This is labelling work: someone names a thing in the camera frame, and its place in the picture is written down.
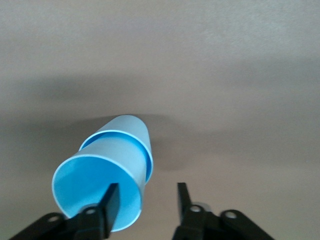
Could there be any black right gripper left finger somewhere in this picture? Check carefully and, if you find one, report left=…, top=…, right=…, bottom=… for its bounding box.
left=9, top=182, right=121, bottom=240

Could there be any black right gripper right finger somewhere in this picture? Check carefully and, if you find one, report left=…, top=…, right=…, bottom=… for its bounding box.
left=172, top=182, right=276, bottom=240

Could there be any blue plastic cup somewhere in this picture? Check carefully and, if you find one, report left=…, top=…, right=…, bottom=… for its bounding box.
left=51, top=136, right=148, bottom=233
left=78, top=114, right=154, bottom=185

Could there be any brown table cloth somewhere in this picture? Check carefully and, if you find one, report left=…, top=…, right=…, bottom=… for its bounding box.
left=0, top=0, right=320, bottom=240

